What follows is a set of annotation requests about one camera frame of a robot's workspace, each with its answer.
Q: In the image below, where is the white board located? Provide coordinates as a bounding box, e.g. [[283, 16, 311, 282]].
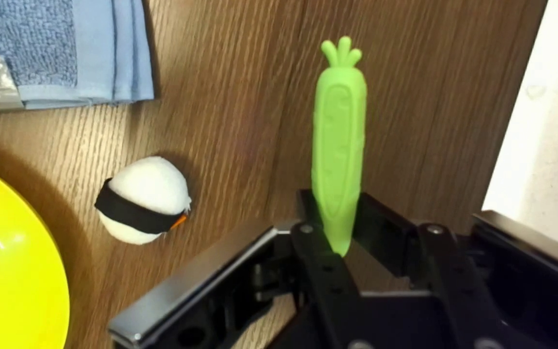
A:
[[481, 0, 558, 249]]

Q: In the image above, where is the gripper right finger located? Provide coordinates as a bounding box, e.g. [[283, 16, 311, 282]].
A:
[[356, 193, 558, 349]]

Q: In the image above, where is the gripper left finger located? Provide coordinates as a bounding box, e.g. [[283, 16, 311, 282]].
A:
[[108, 190, 364, 349]]

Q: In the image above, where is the white plush ball black band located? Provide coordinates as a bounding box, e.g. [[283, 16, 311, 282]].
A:
[[94, 156, 193, 245]]

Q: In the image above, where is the green carrot-shaped spoon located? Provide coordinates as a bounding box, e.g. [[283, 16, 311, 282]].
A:
[[311, 36, 368, 257]]

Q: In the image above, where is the yellow plastic bowl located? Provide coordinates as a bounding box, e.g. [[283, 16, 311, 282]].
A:
[[0, 159, 71, 349]]

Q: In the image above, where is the blue towel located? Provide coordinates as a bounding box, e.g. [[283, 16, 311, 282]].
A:
[[0, 0, 155, 111]]

